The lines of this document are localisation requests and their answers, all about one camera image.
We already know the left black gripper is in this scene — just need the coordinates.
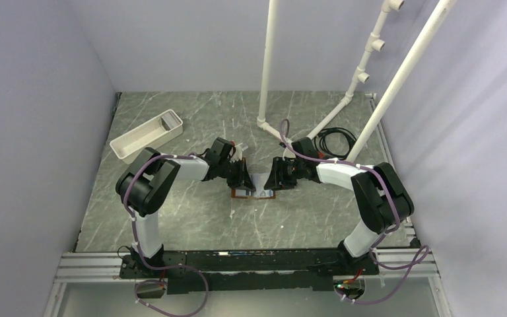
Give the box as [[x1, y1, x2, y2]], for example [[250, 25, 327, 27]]
[[219, 158, 255, 192]]

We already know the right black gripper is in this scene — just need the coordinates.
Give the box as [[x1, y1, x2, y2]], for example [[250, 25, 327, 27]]
[[264, 157, 305, 191]]

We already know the brown leather card holder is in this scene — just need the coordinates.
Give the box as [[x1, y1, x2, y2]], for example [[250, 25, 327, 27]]
[[231, 187, 276, 199]]

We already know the white VIP credit card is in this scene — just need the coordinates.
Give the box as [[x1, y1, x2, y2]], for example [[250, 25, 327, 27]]
[[251, 173, 273, 198]]

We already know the white rectangular plastic tray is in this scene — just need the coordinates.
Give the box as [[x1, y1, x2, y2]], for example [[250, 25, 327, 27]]
[[110, 109, 184, 164]]

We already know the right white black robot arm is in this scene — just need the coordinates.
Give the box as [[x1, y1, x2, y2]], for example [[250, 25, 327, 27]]
[[264, 157, 415, 274]]

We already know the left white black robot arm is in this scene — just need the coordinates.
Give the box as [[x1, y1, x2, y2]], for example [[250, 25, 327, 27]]
[[116, 143, 255, 277]]

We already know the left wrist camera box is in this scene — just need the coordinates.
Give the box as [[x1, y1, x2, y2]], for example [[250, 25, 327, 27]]
[[204, 137, 234, 164]]

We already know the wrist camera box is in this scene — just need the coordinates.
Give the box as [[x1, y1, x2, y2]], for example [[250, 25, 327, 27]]
[[204, 137, 234, 164], [291, 137, 320, 159]]

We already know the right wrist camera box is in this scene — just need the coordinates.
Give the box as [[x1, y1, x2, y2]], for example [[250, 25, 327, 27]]
[[291, 137, 320, 159]]

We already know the coiled black cable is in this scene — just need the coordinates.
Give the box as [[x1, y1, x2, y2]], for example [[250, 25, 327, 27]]
[[314, 127, 358, 161]]

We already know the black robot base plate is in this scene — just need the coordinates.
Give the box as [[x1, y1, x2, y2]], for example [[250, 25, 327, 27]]
[[119, 248, 379, 295]]

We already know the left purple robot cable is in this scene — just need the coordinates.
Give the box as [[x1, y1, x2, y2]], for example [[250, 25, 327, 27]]
[[122, 151, 210, 317]]

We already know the aluminium extrusion rail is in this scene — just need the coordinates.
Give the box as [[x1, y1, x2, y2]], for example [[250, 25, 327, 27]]
[[55, 249, 440, 283]]

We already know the white PVC pipe frame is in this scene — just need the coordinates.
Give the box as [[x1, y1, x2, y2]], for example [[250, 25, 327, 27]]
[[256, 0, 457, 172]]

